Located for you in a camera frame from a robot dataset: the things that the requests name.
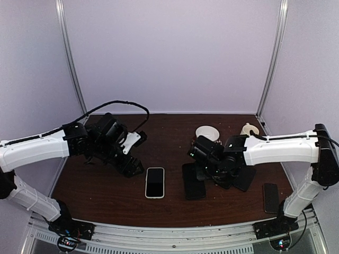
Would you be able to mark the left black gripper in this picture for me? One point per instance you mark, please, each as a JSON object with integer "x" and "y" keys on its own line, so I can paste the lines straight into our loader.
{"x": 128, "y": 172}

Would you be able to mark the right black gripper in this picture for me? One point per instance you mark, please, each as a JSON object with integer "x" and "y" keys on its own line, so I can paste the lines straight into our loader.
{"x": 201, "y": 174}

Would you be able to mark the clear white phone case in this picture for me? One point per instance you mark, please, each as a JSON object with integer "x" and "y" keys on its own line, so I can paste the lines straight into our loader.
{"x": 155, "y": 182}

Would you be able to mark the white-edged black phone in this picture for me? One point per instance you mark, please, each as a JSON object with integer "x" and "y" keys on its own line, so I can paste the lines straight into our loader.
{"x": 155, "y": 182}

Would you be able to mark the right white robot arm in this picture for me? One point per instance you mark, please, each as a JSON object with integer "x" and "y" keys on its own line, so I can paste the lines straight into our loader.
{"x": 314, "y": 146}

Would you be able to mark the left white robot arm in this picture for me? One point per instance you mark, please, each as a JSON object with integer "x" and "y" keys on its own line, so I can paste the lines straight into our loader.
{"x": 17, "y": 153}

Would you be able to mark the black phone lying flat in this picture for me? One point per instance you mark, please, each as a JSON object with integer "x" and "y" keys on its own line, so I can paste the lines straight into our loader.
{"x": 244, "y": 178}

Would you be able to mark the black phone right edge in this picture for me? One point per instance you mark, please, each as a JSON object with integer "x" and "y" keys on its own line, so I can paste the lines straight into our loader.
{"x": 271, "y": 198}

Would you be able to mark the white ceramic bowl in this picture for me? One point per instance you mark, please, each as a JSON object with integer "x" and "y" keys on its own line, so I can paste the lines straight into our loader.
{"x": 208, "y": 132}

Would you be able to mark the cream ceramic mug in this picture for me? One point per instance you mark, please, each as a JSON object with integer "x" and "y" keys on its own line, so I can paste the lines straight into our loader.
{"x": 248, "y": 128}

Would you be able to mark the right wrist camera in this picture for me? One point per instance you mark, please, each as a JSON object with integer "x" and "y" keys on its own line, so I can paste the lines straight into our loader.
{"x": 203, "y": 149}

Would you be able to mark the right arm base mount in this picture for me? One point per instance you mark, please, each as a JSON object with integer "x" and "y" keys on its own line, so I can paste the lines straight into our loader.
{"x": 277, "y": 232}

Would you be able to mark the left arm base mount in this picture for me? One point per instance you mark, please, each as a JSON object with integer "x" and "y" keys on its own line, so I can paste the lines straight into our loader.
{"x": 71, "y": 238}

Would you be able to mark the left aluminium frame post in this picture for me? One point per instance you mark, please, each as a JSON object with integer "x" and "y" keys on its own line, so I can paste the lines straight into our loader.
{"x": 69, "y": 55}

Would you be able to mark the aluminium frame post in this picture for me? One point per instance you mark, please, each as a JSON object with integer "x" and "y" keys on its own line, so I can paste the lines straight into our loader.
{"x": 278, "y": 40}
{"x": 69, "y": 55}

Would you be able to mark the right aluminium frame post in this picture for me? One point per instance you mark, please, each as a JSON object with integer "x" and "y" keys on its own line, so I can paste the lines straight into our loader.
{"x": 278, "y": 40}

